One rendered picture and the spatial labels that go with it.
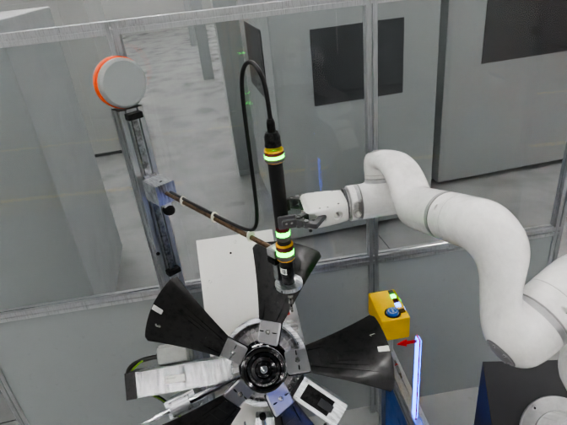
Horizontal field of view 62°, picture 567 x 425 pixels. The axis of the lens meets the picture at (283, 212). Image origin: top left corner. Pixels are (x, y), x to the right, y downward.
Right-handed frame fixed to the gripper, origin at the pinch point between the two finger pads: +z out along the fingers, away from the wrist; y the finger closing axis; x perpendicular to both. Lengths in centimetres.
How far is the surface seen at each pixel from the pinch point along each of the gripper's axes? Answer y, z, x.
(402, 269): 70, -56, -75
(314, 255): 13.0, -8.9, -21.7
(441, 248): 70, -74, -66
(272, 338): 3.2, 6.0, -40.0
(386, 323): 21, -33, -59
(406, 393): 9, -35, -79
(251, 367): -4.4, 12.7, -41.6
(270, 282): 14.9, 4.2, -29.5
